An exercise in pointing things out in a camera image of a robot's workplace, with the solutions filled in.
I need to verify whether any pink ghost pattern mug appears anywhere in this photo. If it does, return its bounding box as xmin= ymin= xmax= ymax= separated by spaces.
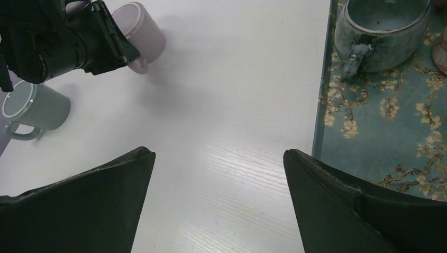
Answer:
xmin=432 ymin=27 xmax=446 ymax=74

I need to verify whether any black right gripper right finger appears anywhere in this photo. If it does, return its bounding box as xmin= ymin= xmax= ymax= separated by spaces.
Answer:
xmin=283 ymin=150 xmax=446 ymax=252

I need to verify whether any grey-blue glazed mug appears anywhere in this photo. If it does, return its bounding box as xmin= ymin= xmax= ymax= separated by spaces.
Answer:
xmin=334 ymin=0 xmax=431 ymax=84

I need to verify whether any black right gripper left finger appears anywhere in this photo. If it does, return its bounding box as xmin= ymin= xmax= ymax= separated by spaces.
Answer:
xmin=1 ymin=147 xmax=156 ymax=252

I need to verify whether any teal floral tray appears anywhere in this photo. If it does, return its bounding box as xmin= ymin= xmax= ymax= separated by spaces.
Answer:
xmin=312 ymin=1 xmax=446 ymax=202

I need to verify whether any sage green mug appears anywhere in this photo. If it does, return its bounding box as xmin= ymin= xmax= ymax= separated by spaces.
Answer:
xmin=1 ymin=81 xmax=71 ymax=141

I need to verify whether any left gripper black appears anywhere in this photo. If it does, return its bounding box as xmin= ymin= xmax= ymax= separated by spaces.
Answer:
xmin=1 ymin=1 xmax=140 ymax=92

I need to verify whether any mauve ribbed mug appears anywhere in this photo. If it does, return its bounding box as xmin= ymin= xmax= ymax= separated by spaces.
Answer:
xmin=112 ymin=2 xmax=166 ymax=74

